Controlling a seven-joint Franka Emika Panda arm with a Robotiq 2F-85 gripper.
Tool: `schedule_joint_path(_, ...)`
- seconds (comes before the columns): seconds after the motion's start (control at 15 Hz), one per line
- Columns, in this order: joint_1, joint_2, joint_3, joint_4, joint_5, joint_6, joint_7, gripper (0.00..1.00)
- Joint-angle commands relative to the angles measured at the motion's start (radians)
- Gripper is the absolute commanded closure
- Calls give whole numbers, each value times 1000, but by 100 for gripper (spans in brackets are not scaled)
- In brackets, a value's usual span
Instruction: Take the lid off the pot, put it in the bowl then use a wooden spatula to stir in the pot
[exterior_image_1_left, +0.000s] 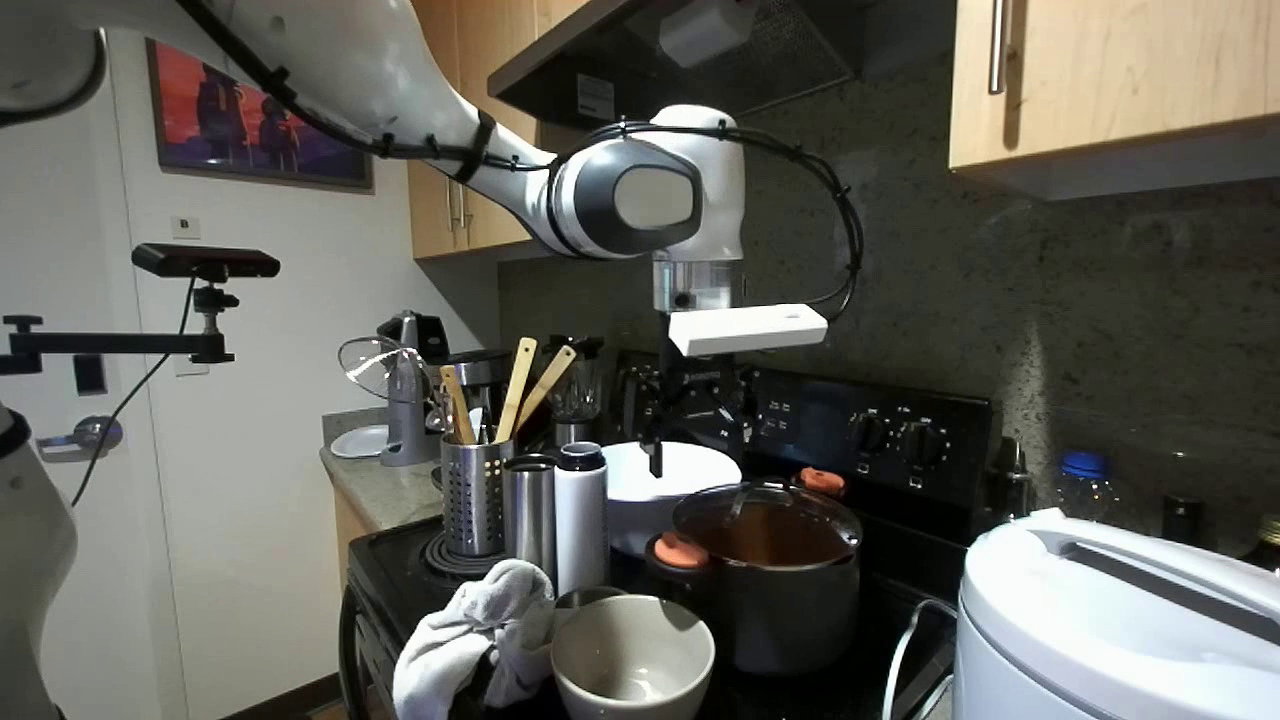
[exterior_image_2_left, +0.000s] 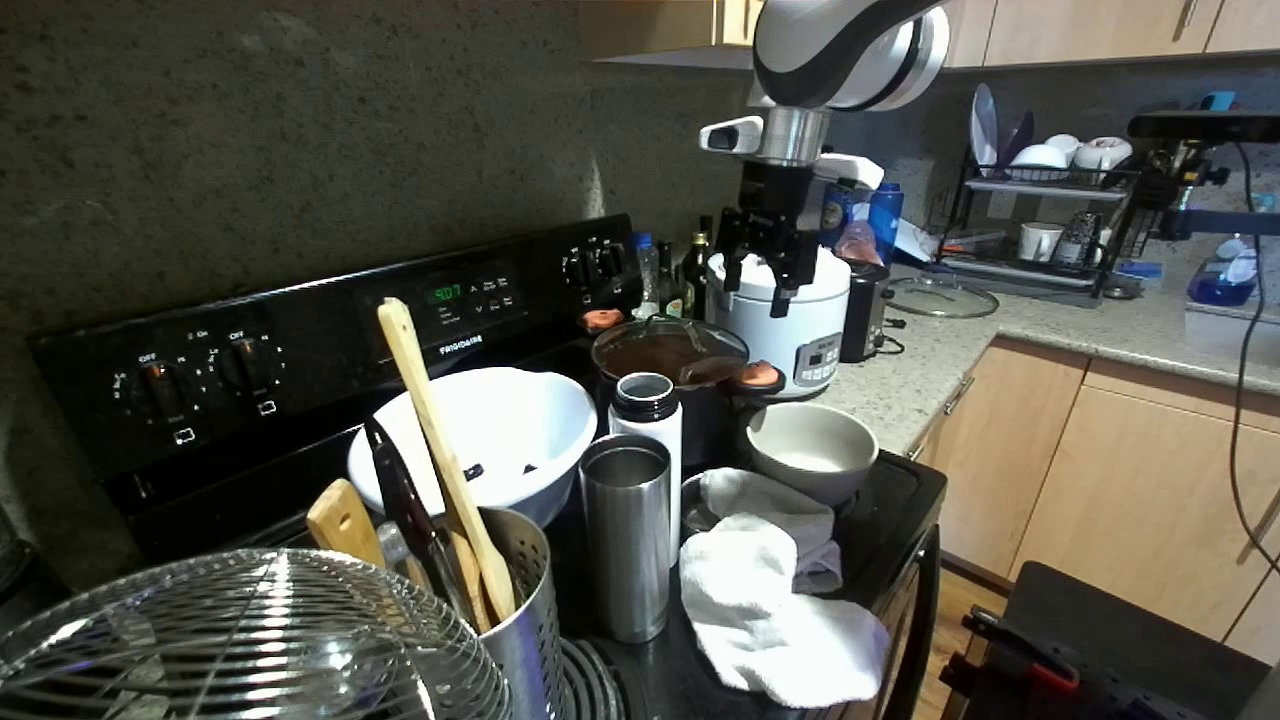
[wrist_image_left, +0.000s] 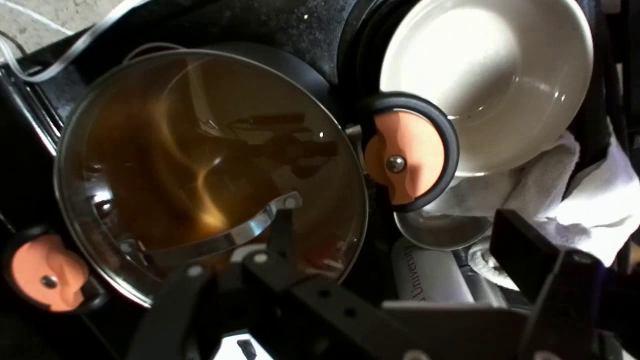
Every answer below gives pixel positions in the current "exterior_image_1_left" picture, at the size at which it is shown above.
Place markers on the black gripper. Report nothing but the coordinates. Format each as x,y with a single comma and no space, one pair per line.
698,389

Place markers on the long wooden spatula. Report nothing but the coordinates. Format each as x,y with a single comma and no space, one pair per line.
515,394
551,380

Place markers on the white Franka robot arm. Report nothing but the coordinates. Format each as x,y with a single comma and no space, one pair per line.
401,67

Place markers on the large white bowl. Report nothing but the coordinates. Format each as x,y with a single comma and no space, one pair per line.
694,472

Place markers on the short wooden spatula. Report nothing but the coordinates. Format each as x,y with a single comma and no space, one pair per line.
455,406

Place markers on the small grey bowl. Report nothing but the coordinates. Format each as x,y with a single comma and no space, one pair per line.
632,662

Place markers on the steel canister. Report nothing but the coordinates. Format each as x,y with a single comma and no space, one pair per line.
580,522

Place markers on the steel tumbler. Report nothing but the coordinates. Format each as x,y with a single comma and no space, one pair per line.
529,514

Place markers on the black kitchen stove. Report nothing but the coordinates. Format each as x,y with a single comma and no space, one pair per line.
827,424

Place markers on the perforated steel utensil holder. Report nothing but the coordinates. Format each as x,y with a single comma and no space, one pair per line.
475,500

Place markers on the black ribbed coaster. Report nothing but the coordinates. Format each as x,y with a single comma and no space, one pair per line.
462,560

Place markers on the black and clear countertop appliance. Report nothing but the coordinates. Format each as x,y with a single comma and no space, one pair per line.
404,402

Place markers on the white cloth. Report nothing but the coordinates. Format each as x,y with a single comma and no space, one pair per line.
462,641

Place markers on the narrow wooden upper cabinet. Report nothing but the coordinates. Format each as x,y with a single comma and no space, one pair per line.
446,220

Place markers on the dark glass bottle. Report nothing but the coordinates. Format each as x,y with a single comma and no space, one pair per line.
1015,482

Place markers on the dark range hood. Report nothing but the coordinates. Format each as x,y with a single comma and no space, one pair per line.
641,67

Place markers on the clear bottle blue cap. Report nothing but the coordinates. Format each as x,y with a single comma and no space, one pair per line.
1084,484

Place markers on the wooden upper cabinets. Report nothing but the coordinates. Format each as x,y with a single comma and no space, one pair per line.
1134,74

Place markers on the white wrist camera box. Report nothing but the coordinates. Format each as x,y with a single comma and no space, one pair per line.
745,328

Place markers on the black stereo camera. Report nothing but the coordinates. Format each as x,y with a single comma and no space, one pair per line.
207,261

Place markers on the framed orange wall picture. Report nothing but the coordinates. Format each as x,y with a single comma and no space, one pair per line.
267,126

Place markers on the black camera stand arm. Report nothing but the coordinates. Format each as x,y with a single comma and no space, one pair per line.
122,346

